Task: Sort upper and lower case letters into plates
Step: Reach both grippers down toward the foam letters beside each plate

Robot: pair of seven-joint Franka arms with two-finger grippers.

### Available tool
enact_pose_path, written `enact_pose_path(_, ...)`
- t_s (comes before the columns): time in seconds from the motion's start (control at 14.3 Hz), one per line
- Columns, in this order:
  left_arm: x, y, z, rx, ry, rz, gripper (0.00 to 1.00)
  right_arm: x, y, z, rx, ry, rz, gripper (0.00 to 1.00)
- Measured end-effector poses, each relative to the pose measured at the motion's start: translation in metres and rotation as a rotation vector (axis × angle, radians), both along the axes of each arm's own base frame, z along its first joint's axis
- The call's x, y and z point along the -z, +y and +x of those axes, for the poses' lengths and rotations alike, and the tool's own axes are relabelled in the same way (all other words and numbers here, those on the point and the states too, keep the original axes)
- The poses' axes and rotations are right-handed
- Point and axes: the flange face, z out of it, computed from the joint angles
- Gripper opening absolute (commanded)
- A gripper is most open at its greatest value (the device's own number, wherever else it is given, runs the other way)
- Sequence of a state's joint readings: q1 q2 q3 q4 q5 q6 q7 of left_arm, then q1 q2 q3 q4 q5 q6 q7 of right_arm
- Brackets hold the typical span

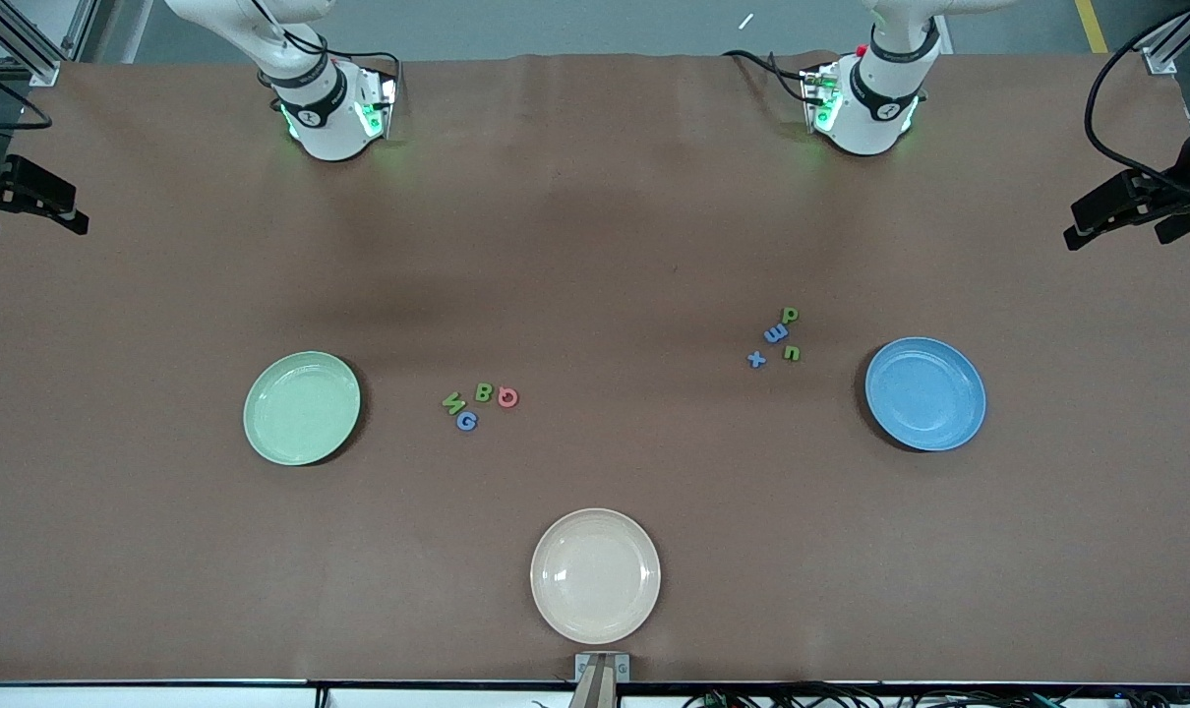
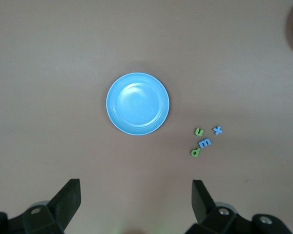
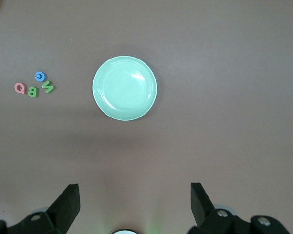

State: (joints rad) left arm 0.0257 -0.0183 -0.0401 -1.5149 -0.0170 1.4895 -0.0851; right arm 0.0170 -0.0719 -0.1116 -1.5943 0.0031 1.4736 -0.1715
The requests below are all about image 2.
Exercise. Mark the blue lowercase letter x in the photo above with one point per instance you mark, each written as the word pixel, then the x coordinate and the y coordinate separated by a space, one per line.
pixel 217 130

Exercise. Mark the green lowercase letter n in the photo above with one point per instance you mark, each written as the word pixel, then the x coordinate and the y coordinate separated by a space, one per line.
pixel 195 131

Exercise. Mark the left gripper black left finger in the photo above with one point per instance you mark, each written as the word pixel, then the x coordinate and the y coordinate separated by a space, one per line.
pixel 68 200

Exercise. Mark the blue plate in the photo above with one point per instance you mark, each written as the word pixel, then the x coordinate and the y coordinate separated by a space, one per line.
pixel 136 104

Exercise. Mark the blue lowercase letter m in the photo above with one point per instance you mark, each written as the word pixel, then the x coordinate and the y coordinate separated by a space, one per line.
pixel 205 143

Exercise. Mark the brown table cover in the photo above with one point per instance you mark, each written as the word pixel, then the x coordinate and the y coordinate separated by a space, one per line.
pixel 63 73

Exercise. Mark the green lowercase letter p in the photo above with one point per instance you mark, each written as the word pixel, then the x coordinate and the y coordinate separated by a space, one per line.
pixel 192 152

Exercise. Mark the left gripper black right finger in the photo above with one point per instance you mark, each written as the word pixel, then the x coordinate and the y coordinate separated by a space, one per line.
pixel 200 202

